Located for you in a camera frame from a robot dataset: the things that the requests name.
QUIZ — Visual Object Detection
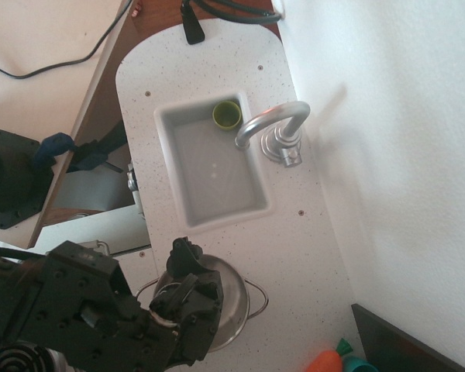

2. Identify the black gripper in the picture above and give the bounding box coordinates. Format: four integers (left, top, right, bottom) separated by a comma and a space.
112, 236, 222, 371

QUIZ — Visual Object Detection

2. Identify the stainless steel pot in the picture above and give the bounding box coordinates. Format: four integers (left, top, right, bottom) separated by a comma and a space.
136, 253, 269, 353

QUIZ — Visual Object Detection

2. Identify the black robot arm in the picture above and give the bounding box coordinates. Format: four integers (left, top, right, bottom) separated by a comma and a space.
0, 238, 224, 371

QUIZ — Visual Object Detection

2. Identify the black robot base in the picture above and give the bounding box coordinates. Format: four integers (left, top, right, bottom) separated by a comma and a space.
0, 129, 56, 229

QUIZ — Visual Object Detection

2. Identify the wooden toy kitchen cabinet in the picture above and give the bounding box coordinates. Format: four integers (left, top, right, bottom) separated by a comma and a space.
26, 0, 156, 257

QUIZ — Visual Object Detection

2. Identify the white toy sink basin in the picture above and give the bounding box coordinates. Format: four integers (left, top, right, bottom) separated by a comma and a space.
153, 91, 273, 233

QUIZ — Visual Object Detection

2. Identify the silver cabinet knob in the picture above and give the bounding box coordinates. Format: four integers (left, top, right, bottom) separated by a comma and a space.
126, 162, 145, 218

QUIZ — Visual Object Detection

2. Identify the orange toy carrot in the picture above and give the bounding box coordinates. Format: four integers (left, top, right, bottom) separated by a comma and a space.
305, 338, 354, 372

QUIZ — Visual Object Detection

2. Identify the silver toy faucet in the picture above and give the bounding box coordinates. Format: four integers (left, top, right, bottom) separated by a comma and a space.
235, 101, 311, 167

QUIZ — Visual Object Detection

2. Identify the toy stove burner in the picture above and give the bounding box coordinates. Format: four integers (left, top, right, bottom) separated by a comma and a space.
0, 342, 71, 371

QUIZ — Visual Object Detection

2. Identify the green plastic cup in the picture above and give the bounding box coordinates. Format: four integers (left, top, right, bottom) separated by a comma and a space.
212, 101, 242, 130

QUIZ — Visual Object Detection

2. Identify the teal plastic toy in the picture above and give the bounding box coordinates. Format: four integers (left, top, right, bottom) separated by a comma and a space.
343, 356, 378, 372

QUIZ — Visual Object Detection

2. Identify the dark board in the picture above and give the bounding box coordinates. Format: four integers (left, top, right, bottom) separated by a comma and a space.
351, 304, 465, 371

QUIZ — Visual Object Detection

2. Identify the black strap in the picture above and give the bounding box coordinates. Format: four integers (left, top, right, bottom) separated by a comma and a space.
181, 0, 205, 46

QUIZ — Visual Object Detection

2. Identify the black hose bundle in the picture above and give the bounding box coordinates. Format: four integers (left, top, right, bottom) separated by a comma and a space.
180, 0, 287, 25

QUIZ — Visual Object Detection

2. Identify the black cable on floor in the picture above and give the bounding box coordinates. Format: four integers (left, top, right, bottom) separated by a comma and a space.
0, 0, 135, 81

